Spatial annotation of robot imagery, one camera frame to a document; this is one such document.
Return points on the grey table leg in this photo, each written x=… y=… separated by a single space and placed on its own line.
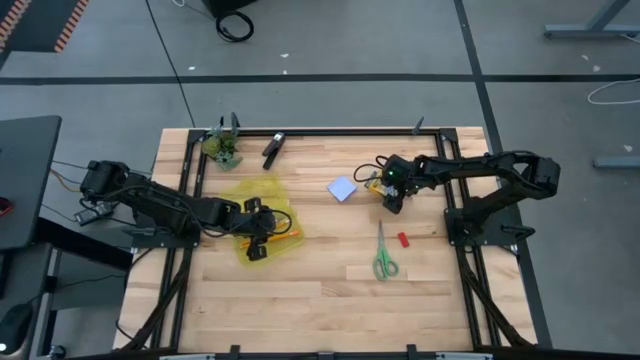
x=590 y=31

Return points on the black desk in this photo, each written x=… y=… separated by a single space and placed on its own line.
x=25 y=175

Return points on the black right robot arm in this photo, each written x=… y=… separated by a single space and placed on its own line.
x=500 y=165

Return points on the black aluminium rig frame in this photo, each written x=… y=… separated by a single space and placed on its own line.
x=320 y=132

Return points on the grey table foot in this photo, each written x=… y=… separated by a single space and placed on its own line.
x=617 y=162

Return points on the pale blue sticky note pad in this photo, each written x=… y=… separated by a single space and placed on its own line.
x=342 y=189

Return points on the yellow translucent pencil pouch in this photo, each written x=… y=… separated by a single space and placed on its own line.
x=270 y=195

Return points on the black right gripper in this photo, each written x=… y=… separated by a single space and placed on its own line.
x=400 y=175

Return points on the black computer mouse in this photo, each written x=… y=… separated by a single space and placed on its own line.
x=15 y=325

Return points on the black stapler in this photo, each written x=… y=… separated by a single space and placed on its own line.
x=272 y=150

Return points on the black power adapter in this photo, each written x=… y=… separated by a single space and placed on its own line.
x=85 y=216

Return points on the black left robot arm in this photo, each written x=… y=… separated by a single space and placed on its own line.
x=165 y=205

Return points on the orange black striped mat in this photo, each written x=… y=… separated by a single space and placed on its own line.
x=35 y=25

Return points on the red eraser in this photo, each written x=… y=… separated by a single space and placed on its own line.
x=403 y=240

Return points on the small artificial plant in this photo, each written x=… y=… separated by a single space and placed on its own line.
x=222 y=150

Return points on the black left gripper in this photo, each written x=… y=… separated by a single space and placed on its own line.
x=257 y=225

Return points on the yellow green crayon box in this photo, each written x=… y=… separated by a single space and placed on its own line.
x=375 y=186

